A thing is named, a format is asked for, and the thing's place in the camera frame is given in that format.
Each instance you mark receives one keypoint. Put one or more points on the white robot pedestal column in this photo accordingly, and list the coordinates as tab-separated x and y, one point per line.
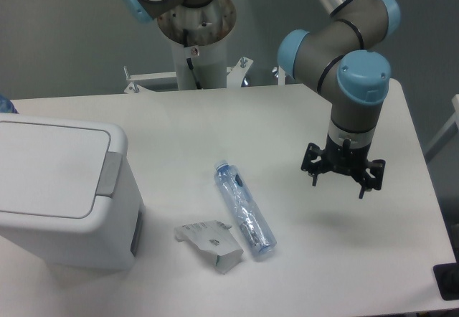
198	37

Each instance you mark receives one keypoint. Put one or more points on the flattened white carton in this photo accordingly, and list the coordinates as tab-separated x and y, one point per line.
214	240

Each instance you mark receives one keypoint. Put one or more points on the white trash can body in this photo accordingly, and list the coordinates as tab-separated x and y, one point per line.
106	238

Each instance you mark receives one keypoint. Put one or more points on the grey robot arm, blue caps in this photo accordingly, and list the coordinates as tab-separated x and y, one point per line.
337	63

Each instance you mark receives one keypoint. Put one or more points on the white frame at right edge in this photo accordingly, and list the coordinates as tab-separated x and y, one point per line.
444	135

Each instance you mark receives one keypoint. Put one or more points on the clear empty plastic bottle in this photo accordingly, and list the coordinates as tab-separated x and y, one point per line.
245	211

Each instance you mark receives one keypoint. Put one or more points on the white metal mounting bracket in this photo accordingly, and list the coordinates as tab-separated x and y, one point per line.
235	77

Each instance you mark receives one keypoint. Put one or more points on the white trash can lid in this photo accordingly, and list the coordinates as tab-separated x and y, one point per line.
51	170

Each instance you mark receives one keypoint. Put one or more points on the black clamp at table edge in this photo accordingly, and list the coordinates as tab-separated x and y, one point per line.
446	276

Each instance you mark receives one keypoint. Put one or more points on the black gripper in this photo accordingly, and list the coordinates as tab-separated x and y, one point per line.
342	157

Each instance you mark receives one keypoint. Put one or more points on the blue patterned object left edge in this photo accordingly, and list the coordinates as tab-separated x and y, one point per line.
6	106

